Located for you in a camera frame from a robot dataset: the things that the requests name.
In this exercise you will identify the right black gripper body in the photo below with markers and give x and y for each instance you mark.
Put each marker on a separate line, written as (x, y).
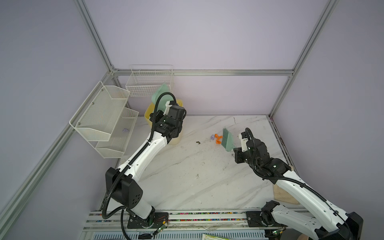
(240, 156)

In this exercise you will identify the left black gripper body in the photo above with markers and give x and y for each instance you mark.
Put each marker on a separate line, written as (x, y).
(159, 117)

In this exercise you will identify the beige cloth rag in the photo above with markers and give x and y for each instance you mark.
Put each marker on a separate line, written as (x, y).
(281, 195)

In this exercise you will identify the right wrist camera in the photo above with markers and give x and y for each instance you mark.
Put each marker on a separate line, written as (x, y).
(244, 139)

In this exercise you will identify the aluminium front rail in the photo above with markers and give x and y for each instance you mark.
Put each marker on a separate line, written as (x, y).
(197, 225)

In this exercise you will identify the cream trash bin yellow liner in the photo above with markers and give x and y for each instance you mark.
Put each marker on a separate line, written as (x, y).
(150, 110)

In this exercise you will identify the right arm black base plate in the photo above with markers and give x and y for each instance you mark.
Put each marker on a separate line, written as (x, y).
(263, 217)

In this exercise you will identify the white wire basket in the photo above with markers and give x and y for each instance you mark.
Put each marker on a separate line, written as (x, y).
(145, 80)

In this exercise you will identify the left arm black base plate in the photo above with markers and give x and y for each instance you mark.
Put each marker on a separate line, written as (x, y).
(154, 220)

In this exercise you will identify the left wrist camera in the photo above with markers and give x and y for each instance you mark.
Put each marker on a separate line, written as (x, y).
(168, 105)

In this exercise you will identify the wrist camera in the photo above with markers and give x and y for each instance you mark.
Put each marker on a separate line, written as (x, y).
(244, 139)
(168, 105)

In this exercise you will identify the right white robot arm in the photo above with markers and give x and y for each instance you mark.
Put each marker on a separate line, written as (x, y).
(328, 222)

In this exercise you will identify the white mesh shelf lower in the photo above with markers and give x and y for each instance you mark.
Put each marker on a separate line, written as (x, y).
(117, 145)

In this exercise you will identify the orange purple scraps back cluster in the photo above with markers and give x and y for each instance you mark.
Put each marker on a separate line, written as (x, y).
(217, 138)

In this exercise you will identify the green hand brush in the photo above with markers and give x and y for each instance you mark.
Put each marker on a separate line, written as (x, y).
(227, 140)

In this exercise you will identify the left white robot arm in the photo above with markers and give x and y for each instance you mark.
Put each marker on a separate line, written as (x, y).
(122, 182)

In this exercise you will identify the white mesh shelf upper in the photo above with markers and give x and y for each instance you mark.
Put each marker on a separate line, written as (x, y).
(96, 119)

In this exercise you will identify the white mesh shelf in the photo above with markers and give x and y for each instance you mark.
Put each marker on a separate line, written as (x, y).
(96, 119)
(117, 145)

